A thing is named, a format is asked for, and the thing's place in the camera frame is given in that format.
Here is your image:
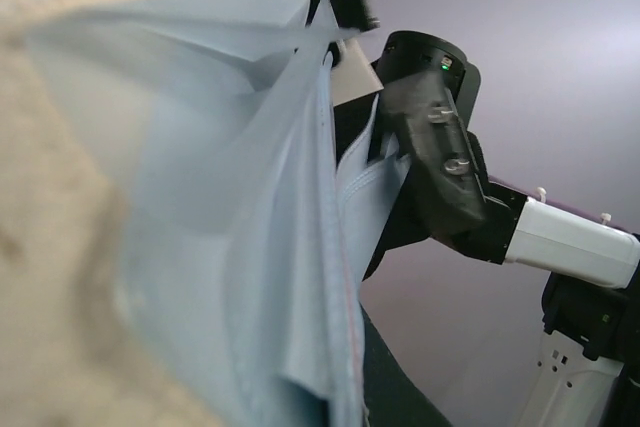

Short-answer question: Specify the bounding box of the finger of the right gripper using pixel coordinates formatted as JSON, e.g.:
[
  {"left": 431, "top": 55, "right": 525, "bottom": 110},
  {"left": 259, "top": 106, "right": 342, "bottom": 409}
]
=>
[{"left": 381, "top": 71, "right": 488, "bottom": 238}]

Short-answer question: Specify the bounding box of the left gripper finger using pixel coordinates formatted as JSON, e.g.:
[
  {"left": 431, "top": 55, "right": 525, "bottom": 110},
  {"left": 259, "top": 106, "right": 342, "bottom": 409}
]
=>
[{"left": 362, "top": 309, "right": 451, "bottom": 427}]

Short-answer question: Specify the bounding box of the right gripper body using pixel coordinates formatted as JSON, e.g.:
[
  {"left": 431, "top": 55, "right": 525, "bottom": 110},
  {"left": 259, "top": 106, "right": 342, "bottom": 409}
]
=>
[{"left": 364, "top": 136, "right": 525, "bottom": 278}]

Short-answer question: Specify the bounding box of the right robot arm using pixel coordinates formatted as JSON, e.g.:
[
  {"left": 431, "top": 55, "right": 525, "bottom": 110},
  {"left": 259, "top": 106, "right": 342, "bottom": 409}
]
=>
[{"left": 372, "top": 31, "right": 639, "bottom": 426}]

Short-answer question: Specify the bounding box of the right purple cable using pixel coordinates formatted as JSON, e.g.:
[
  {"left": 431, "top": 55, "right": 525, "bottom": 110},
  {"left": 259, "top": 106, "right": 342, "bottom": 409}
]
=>
[{"left": 487, "top": 174, "right": 631, "bottom": 233}]

